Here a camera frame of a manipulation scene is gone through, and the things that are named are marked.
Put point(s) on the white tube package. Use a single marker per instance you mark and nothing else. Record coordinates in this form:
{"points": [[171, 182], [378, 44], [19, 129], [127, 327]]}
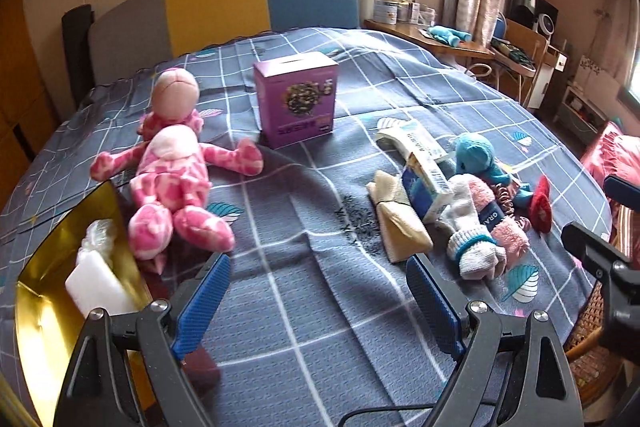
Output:
{"points": [[415, 139]]}

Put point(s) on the wicker chair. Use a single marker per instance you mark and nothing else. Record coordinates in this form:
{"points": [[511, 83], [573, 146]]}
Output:
{"points": [[592, 342]]}

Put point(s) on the black monitor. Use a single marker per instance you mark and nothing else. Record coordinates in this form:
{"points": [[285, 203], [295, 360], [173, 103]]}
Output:
{"points": [[522, 7]]}

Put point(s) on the red heart plush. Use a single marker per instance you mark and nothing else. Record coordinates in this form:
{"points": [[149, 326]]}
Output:
{"points": [[541, 207]]}

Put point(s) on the white sock bundle blue band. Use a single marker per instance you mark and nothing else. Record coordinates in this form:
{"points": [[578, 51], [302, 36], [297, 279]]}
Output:
{"points": [[475, 252]]}

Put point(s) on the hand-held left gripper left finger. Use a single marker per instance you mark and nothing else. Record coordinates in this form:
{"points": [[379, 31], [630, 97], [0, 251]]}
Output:
{"points": [[202, 302]]}

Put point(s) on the blue plush toy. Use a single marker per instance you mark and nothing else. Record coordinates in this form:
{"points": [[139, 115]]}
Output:
{"points": [[472, 157]]}

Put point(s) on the black post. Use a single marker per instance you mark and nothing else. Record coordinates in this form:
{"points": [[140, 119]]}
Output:
{"points": [[77, 52]]}

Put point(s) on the beige cloth bundle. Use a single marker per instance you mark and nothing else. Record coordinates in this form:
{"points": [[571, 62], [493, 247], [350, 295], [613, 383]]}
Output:
{"points": [[402, 227]]}

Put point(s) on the gold box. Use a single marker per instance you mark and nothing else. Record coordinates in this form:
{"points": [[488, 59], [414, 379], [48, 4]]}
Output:
{"points": [[55, 232]]}

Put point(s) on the white foam block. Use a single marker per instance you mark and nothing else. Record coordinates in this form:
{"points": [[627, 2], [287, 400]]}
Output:
{"points": [[97, 284]]}

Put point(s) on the blue and white carton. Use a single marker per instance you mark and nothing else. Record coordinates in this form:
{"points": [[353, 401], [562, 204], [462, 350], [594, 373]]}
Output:
{"points": [[425, 194]]}

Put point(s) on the wooden wardrobe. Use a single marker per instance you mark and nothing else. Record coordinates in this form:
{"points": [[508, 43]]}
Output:
{"points": [[22, 72]]}

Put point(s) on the red blanket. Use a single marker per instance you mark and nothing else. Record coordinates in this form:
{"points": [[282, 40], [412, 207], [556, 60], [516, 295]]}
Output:
{"points": [[607, 157]]}

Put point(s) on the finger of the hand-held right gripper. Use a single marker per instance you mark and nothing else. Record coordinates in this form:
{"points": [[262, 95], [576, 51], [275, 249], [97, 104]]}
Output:
{"points": [[622, 189], [592, 247]]}

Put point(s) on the wooden chair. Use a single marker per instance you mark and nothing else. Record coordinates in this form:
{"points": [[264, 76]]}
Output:
{"points": [[520, 52]]}

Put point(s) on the white low cabinet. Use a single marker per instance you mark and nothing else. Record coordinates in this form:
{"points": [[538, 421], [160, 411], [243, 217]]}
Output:
{"points": [[580, 112]]}

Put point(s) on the pink plush toy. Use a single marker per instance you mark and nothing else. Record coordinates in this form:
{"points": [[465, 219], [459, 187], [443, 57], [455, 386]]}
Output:
{"points": [[170, 172]]}

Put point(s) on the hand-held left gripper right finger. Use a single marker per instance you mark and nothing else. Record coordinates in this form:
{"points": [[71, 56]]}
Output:
{"points": [[435, 302]]}

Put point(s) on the teal toy on desk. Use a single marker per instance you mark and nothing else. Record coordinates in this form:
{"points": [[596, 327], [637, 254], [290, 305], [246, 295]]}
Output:
{"points": [[447, 36]]}

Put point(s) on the white fan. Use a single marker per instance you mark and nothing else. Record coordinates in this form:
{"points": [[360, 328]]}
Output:
{"points": [[546, 18]]}

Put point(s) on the wooden bedside desk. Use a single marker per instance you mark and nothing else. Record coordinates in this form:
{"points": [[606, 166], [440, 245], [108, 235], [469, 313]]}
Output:
{"points": [[405, 32]]}

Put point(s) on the pink sock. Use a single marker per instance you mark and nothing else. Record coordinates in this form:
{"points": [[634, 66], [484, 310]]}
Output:
{"points": [[511, 239]]}

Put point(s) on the grey yellow blue headboard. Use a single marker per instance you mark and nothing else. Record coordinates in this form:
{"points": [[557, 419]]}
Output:
{"points": [[215, 2]]}

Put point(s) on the purple cardboard box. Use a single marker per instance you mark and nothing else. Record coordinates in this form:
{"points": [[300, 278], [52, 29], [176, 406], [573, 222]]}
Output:
{"points": [[295, 102]]}

